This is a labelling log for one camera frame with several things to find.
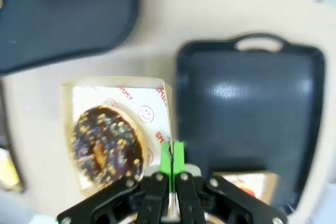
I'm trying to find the chocolate sprinkled donut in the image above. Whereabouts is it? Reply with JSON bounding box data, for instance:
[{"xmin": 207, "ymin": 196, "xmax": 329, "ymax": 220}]
[{"xmin": 72, "ymin": 105, "xmax": 148, "ymax": 189}]

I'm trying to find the yellow sprinkled donut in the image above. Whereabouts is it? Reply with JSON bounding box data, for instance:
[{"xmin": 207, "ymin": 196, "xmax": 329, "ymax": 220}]
[{"xmin": 0, "ymin": 149, "xmax": 20, "ymax": 189}]

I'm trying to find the brown paper food box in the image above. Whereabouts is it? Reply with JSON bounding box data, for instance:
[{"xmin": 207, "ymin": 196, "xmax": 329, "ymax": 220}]
[
  {"xmin": 219, "ymin": 170, "xmax": 279, "ymax": 206},
  {"xmin": 61, "ymin": 76, "xmax": 174, "ymax": 198}
]

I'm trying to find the plain black serving tray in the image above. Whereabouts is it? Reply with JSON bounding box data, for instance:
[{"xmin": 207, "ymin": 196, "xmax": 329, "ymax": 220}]
[{"xmin": 0, "ymin": 0, "xmax": 144, "ymax": 76}]

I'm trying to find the black tray with handles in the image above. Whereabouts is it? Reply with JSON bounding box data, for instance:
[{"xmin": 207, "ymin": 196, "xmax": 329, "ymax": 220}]
[{"xmin": 175, "ymin": 34, "xmax": 326, "ymax": 209}]

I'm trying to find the white printed liner paper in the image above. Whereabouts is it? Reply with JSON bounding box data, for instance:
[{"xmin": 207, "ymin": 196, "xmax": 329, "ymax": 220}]
[
  {"xmin": 72, "ymin": 85, "xmax": 169, "ymax": 190},
  {"xmin": 225, "ymin": 174, "xmax": 263, "ymax": 201}
]

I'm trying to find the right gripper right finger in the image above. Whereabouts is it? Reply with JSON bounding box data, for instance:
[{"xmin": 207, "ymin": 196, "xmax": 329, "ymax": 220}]
[{"xmin": 172, "ymin": 141, "xmax": 289, "ymax": 224}]

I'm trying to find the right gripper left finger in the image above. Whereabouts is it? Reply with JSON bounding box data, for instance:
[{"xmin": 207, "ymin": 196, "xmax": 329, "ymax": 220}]
[{"xmin": 56, "ymin": 141, "xmax": 173, "ymax": 224}]

